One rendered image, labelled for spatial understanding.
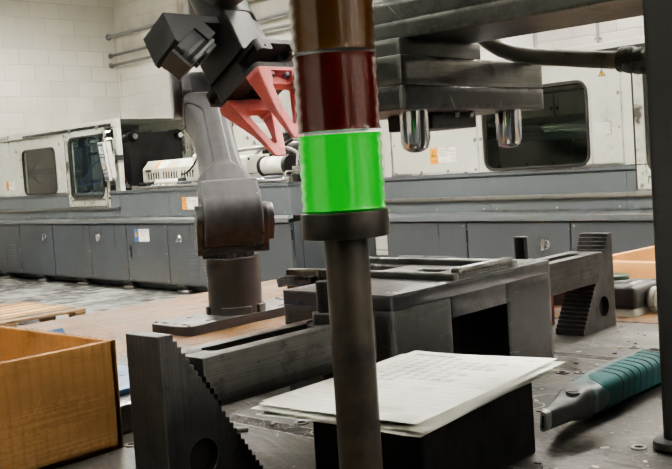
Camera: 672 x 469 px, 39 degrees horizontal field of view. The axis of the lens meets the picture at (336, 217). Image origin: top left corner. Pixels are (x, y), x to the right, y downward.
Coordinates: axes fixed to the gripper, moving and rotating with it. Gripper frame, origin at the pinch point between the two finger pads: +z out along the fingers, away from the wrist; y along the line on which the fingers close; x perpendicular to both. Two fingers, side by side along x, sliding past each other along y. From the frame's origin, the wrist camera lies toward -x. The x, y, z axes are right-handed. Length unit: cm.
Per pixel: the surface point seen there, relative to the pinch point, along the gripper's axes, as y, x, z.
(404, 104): 28.2, -19.6, 15.7
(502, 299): 20.7, -9.3, 28.0
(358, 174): 36, -38, 25
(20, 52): -810, 534, -666
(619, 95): -149, 444, -119
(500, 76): 29.0, -7.9, 13.8
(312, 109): 37, -39, 22
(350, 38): 39, -38, 20
